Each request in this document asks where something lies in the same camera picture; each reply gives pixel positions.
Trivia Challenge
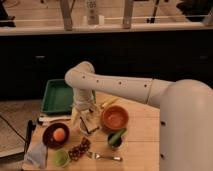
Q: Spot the black cable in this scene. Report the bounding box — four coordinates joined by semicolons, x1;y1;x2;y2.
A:
0;114;27;144

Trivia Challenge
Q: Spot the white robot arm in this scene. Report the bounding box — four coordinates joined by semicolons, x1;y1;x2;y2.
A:
65;61;213;171

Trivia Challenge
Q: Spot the grey-blue cloth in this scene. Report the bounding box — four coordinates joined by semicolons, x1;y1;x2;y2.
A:
24;141;47;169

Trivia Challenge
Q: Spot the green plastic tray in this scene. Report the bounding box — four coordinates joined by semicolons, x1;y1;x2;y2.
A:
40;78;97;116

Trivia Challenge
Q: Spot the black table clamp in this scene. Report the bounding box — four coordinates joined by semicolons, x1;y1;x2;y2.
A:
24;120;36;152

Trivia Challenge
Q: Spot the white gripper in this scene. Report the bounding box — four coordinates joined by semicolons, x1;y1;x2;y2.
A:
71;108;100;134

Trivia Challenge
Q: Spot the white paper cup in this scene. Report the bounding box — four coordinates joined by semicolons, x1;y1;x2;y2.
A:
79;121;97;135

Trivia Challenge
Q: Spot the orange bowl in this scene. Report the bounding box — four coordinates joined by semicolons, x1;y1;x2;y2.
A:
101;105;129;131

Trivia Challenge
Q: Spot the small black bowl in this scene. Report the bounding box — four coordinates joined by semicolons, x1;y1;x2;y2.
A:
107;133;122;149

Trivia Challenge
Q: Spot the orange fruit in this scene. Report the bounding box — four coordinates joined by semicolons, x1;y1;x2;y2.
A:
53;128;66;142

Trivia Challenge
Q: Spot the green cucumber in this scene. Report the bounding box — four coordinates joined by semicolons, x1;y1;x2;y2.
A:
108;128;127;146

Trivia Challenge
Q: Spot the white marker pen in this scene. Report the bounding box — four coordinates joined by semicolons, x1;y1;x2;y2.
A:
38;115;71;122

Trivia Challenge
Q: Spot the bunch of dark grapes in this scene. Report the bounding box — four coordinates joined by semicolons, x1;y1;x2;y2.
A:
68;137;91;161

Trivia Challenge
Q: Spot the yellow banana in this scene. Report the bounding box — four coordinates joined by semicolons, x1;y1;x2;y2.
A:
101;97;118;109

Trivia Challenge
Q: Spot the dark brown plate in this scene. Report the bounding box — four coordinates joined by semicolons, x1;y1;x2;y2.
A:
42;123;70;149

